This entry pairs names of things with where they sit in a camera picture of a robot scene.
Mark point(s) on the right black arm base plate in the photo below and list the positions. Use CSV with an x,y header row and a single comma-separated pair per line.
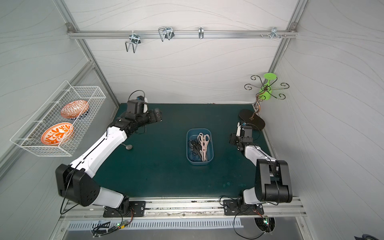
x,y
233,207

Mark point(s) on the black scissors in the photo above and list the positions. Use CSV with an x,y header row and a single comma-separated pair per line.
x,y
194,150

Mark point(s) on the metal hook small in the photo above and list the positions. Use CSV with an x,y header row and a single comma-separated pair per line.
x,y
201,33

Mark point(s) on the orange patterned bowl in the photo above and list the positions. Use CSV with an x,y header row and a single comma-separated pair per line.
x,y
75,110
57,134

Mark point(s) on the orange patterned bowl upper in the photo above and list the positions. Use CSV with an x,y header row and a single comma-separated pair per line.
x,y
75,110

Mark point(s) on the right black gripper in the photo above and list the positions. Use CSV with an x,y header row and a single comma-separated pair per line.
x,y
235,139

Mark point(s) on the aluminium top rail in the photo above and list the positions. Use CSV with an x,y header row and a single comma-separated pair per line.
x,y
154,35

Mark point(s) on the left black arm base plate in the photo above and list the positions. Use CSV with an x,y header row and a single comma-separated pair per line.
x,y
136,209

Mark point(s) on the white wire basket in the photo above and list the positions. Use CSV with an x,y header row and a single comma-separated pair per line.
x,y
28,137

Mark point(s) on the black metal cup tree stand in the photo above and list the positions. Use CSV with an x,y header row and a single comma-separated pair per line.
x,y
252,118

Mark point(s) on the metal fork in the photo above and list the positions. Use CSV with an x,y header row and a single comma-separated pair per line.
x,y
128,147

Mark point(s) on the aluminium front rail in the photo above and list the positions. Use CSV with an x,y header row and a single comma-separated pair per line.
x,y
184,208

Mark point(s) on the green plastic cup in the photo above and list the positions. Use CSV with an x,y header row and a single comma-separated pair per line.
x,y
265,92

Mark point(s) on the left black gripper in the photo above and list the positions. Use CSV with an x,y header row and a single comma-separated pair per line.
x,y
154,115

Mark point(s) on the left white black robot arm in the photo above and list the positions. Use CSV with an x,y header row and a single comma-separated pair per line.
x,y
76,181

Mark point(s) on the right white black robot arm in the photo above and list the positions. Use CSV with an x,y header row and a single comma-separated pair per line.
x,y
272,177

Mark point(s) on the pink grey handled scissors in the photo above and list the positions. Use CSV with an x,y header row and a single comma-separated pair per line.
x,y
204,141

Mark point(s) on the blue plastic storage box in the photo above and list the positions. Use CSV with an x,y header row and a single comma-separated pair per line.
x,y
192,134

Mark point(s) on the white perforated cable duct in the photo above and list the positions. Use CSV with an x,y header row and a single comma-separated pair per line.
x,y
159,224

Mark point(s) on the orange patterned bowl lower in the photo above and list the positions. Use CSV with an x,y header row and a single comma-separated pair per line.
x,y
57,134

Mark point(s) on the metal hook middle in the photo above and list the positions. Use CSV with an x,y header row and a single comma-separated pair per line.
x,y
166,33

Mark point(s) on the aluminium rail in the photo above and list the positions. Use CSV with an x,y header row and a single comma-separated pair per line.
x,y
184,208
154,35

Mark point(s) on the metal hook right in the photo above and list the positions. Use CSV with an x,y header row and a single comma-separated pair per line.
x,y
273,34

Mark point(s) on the metal hook left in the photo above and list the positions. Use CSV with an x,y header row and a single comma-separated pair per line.
x,y
133,42

